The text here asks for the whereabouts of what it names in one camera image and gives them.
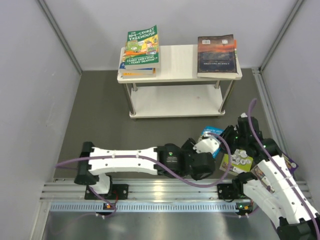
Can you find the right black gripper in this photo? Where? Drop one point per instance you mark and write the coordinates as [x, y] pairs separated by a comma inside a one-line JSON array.
[[230, 130]]

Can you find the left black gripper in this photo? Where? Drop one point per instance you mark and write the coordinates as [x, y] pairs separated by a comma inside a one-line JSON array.
[[188, 145]]

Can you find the light blue storey treehouse book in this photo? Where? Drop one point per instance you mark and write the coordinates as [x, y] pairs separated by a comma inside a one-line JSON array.
[[210, 129]]

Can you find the dark tale of cities book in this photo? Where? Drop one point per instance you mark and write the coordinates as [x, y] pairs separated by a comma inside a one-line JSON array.
[[216, 57]]

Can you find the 130-storey treehouse book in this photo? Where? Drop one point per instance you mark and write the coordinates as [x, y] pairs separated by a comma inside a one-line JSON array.
[[137, 75]]

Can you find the green 104-storey treehouse book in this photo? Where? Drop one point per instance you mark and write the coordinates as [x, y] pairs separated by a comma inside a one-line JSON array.
[[142, 49]]

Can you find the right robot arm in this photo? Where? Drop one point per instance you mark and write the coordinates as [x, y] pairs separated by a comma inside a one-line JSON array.
[[291, 213]]

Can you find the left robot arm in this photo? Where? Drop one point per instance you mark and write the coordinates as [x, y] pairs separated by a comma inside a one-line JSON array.
[[97, 164]]

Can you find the lime green cartoon book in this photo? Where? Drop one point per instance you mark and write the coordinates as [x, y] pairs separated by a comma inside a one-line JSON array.
[[241, 162]]

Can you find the purple cartoon book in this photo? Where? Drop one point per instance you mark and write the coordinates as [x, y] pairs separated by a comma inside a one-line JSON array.
[[290, 164]]

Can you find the white two-tier wooden shelf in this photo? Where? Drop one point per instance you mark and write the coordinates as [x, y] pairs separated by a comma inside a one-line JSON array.
[[176, 90]]

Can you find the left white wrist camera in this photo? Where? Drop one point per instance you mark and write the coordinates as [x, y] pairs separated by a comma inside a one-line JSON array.
[[207, 145]]

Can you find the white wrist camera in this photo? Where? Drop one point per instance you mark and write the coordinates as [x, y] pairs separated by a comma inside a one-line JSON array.
[[243, 115], [207, 145]]

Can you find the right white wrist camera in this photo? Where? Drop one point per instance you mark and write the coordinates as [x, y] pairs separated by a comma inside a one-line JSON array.
[[243, 115]]

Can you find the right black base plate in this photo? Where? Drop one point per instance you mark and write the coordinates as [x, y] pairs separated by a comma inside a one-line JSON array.
[[231, 192]]

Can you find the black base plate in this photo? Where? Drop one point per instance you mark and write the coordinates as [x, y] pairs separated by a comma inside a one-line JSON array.
[[117, 191], [231, 192]]

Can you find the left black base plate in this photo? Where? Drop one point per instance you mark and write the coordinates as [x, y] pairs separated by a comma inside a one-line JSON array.
[[117, 191]]

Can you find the slotted grey cable duct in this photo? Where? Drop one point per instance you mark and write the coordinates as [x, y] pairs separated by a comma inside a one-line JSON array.
[[148, 207]]

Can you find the aluminium mounting rail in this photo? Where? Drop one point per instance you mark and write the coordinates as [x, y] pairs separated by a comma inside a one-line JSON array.
[[139, 190]]

